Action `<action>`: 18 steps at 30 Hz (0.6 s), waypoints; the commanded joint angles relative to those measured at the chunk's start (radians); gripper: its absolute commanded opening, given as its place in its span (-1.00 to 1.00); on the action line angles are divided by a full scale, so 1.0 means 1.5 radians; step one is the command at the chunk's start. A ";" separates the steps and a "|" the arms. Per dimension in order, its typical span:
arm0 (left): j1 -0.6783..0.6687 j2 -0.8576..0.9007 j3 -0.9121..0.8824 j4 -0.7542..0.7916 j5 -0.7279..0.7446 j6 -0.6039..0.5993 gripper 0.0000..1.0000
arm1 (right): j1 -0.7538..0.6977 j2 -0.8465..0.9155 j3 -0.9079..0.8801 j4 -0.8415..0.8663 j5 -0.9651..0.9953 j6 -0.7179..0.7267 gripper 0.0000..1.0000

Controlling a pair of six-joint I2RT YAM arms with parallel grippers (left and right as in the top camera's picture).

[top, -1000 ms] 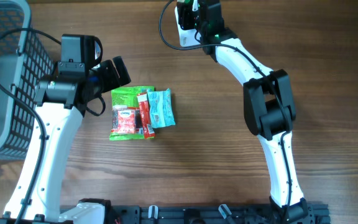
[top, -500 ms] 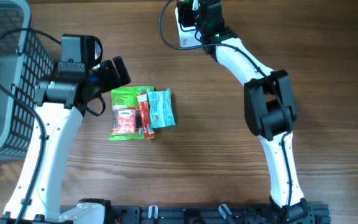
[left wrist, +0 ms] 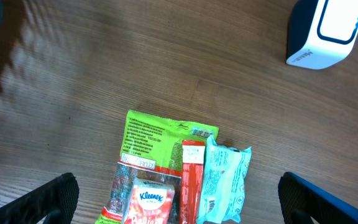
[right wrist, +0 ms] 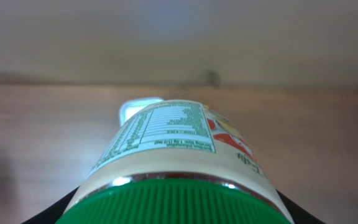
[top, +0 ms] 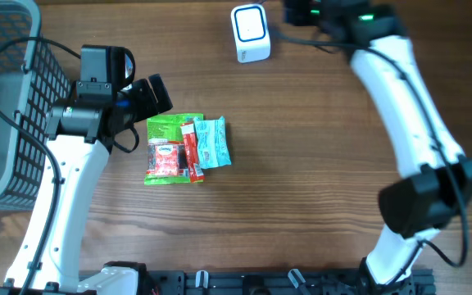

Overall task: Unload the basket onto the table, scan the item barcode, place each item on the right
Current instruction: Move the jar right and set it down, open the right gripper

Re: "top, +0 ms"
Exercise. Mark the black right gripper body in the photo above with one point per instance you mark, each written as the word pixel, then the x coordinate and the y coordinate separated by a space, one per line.
pixel 306 12

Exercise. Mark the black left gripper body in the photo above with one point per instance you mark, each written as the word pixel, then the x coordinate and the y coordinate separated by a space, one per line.
pixel 139 101

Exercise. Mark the green snack bag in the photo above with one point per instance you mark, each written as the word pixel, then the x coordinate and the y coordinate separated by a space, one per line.
pixel 166 129

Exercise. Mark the pale green wipes packet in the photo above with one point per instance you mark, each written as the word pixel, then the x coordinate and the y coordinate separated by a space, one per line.
pixel 212 147

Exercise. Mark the red tube packet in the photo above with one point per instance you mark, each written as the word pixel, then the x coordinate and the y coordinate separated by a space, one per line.
pixel 190 146

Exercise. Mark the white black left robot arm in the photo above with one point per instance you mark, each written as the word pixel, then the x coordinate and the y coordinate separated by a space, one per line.
pixel 80 137

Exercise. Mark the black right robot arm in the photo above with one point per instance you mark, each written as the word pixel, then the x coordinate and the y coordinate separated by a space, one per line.
pixel 435 184

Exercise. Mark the white barcode scanner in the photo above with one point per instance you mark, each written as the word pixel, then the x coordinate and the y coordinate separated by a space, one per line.
pixel 251 34

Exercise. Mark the grey plastic basket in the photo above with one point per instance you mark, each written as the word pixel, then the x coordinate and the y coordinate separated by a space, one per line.
pixel 31 80

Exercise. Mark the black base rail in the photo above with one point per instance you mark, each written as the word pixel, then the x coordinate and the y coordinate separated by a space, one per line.
pixel 326 282

